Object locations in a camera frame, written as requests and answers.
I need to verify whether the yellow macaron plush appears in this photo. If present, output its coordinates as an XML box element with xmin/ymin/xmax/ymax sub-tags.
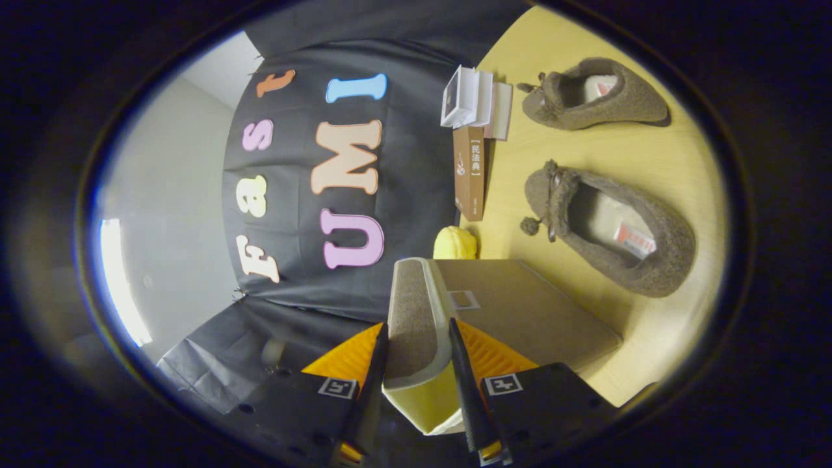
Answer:
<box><xmin>433</xmin><ymin>226</ymin><xmax>478</xmax><ymax>261</ymax></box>

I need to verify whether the beige fabric storage box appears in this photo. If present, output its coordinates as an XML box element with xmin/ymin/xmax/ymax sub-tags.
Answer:
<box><xmin>382</xmin><ymin>257</ymin><xmax>623</xmax><ymax>436</ymax></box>

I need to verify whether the pale pink book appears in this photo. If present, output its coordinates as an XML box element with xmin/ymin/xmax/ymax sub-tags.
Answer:
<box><xmin>491</xmin><ymin>81</ymin><xmax>514</xmax><ymax>141</ymax></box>

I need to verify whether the brown book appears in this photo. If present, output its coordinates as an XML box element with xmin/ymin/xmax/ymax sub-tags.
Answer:
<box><xmin>453</xmin><ymin>125</ymin><xmax>487</xmax><ymax>222</ymax></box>

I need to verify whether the black backdrop cloth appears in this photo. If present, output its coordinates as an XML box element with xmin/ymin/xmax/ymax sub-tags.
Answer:
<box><xmin>156</xmin><ymin>3</ymin><xmax>530</xmax><ymax>417</ymax></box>

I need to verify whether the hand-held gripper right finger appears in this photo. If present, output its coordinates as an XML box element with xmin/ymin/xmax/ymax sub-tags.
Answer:
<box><xmin>448</xmin><ymin>318</ymin><xmax>618</xmax><ymax>467</ymax></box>

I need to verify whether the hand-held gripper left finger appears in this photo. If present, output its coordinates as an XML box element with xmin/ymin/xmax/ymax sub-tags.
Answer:
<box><xmin>224</xmin><ymin>322</ymin><xmax>391</xmax><ymax>467</ymax></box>

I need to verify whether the brown fuzzy slipper shoe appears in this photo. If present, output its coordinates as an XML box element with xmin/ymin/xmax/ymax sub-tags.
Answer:
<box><xmin>520</xmin><ymin>159</ymin><xmax>697</xmax><ymax>298</ymax></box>
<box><xmin>517</xmin><ymin>57</ymin><xmax>670</xmax><ymax>131</ymax></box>

